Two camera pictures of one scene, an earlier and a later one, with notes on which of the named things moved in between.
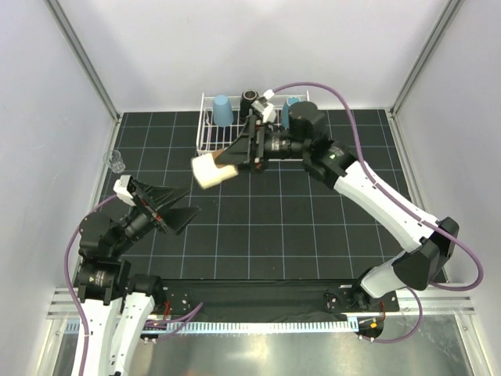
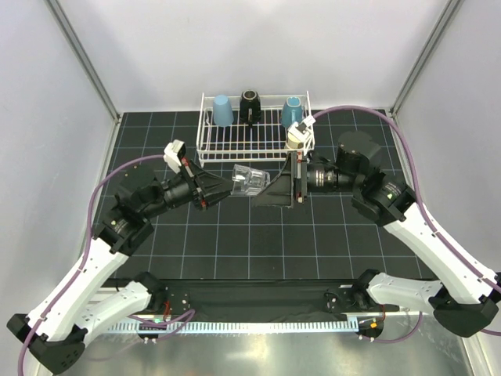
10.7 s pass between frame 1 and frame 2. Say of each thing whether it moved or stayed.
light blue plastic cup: stayed
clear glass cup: moved
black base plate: stayed
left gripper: moved
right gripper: moved
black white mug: stayed
